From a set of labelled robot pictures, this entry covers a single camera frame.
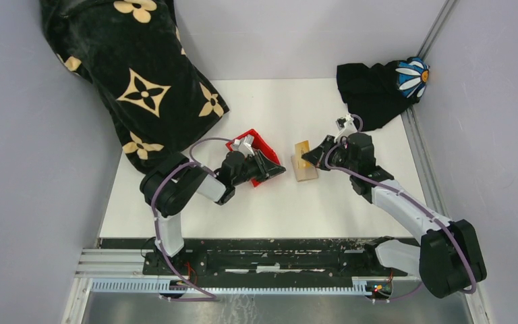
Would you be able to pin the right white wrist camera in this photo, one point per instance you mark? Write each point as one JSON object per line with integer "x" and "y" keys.
{"x": 348, "y": 125}

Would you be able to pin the black cloth with daisy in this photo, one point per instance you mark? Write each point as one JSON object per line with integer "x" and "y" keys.
{"x": 379, "y": 93}

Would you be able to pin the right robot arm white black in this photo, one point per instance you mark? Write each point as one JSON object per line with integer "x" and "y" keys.
{"x": 447, "y": 257}

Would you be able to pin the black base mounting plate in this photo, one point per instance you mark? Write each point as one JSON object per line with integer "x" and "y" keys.
{"x": 279, "y": 263}

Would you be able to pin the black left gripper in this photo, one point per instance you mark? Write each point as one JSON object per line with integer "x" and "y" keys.
{"x": 267, "y": 168}

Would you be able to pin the yellow credit card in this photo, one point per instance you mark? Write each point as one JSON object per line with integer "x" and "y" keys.
{"x": 302, "y": 148}

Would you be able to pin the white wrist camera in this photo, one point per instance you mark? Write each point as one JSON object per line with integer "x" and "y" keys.
{"x": 348, "y": 125}
{"x": 244, "y": 145}

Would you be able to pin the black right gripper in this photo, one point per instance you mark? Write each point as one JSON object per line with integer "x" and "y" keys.
{"x": 316, "y": 156}

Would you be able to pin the slotted grey cable duct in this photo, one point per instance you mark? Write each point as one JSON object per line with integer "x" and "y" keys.
{"x": 167, "y": 286}

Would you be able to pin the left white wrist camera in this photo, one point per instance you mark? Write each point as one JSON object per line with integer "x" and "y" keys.
{"x": 244, "y": 145}

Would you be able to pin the red plastic bin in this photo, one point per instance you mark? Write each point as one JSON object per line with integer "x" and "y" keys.
{"x": 258, "y": 144}

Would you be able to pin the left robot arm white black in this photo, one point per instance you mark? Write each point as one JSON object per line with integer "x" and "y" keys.
{"x": 169, "y": 187}

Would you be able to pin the black blanket with beige flowers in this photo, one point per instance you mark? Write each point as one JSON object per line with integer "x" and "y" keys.
{"x": 159, "y": 102}

